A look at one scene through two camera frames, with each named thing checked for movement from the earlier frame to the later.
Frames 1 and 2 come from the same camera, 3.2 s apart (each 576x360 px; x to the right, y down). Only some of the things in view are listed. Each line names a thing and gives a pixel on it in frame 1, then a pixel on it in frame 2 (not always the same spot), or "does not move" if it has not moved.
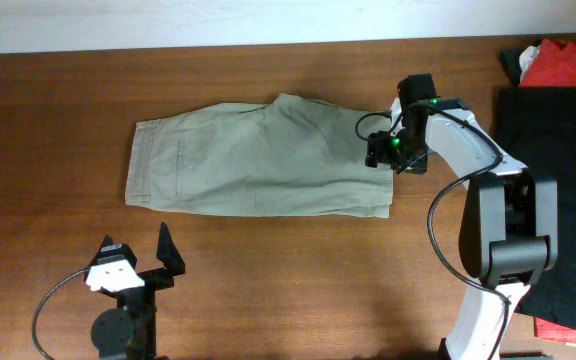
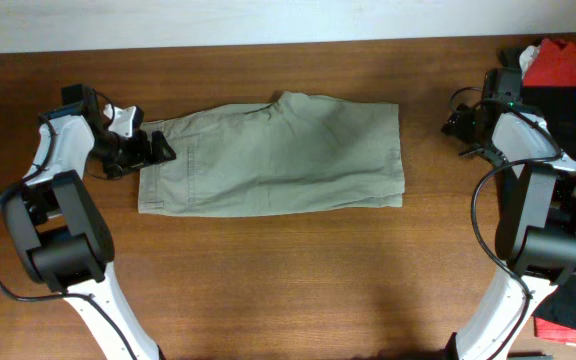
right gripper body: x=400 y=150 -> x=464 y=119
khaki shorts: x=288 y=157 does not move
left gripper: x=172 y=261 -> x=142 y=154
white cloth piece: x=527 y=56 does not move
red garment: x=554 y=63 does not move
